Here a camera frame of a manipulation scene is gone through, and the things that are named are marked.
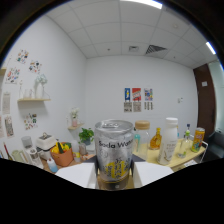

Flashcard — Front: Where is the clear bottle with green cap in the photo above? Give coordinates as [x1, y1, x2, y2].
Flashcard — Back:
[176, 129, 193, 159]

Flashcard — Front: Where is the light blue plastic bottle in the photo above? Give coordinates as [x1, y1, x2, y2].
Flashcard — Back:
[46, 157, 59, 174]

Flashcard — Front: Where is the amber liquid bottle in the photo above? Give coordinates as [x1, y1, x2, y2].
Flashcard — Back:
[148, 127, 163, 151]

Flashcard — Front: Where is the red wall poster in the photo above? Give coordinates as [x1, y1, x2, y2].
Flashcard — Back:
[131, 87, 142, 102]

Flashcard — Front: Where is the white grey blender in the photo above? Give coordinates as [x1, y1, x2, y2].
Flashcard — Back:
[20, 135, 44, 169]

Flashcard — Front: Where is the white vase with flowers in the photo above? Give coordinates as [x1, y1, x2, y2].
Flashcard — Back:
[34, 73, 48, 100]

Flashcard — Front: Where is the grey wall poster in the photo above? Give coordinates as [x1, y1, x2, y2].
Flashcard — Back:
[133, 101, 142, 113]
[123, 101, 133, 113]

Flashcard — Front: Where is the pink vase with flowers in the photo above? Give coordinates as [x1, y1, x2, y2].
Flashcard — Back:
[69, 107, 81, 128]

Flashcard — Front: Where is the white kitchen appliance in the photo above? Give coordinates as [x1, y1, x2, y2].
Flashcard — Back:
[35, 132, 58, 161]

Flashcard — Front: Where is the ceiling air vent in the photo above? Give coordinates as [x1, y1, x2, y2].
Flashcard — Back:
[145, 44, 168, 55]

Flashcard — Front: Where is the two-tier wooden shelf rack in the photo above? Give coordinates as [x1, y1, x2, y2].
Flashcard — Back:
[133, 138, 209, 169]

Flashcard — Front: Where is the tall white milk bottle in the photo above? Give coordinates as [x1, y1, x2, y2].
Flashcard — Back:
[157, 116, 179, 166]

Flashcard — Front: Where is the long wooden wall shelf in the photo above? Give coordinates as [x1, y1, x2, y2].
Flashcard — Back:
[17, 97, 52, 103]

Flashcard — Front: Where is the blue wall poster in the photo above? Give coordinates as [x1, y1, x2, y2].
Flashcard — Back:
[124, 87, 131, 102]

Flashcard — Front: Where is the silver black soda water can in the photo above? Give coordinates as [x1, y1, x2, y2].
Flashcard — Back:
[93, 119, 135, 191]

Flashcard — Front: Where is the black chair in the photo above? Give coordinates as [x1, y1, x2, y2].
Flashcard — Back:
[203, 131, 224, 161]

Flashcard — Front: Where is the green potted plant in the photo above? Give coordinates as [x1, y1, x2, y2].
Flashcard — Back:
[78, 127, 95, 147]

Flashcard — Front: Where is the glass jar with cork lid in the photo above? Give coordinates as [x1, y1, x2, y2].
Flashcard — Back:
[133, 120, 151, 161]

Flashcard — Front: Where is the yellow printed drink can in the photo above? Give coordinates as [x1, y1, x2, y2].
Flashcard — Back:
[191, 127, 206, 153]

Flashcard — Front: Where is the small wooden wall shelf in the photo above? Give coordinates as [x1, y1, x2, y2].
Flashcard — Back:
[67, 123, 85, 131]

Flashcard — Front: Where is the teal bottle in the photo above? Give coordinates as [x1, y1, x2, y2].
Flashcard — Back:
[133, 133, 142, 153]

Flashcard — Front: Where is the multicolour wall poster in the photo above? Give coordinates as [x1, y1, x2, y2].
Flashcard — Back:
[144, 88, 154, 102]

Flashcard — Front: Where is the brown door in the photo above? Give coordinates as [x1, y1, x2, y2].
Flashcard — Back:
[193, 63, 217, 141]

